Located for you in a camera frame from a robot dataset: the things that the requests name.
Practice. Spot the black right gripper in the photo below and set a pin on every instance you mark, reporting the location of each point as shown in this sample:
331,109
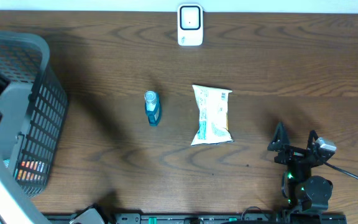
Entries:
293,154

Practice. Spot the white and yellow snack bag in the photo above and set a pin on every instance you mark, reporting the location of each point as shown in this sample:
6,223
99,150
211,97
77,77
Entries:
213,111

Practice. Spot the teal bottle with clear cap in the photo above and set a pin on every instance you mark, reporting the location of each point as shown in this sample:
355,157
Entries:
152,107

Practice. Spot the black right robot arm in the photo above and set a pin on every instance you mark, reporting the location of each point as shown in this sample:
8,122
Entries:
307,194

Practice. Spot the white barcode scanner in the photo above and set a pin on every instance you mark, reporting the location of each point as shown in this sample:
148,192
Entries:
190,25

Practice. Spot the colourful packets in basket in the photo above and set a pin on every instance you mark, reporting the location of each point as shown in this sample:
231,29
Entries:
32,171

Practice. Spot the dark grey plastic basket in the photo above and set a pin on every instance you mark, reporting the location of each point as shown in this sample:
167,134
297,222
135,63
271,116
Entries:
33,107

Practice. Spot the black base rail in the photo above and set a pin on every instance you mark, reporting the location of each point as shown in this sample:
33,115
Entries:
136,218

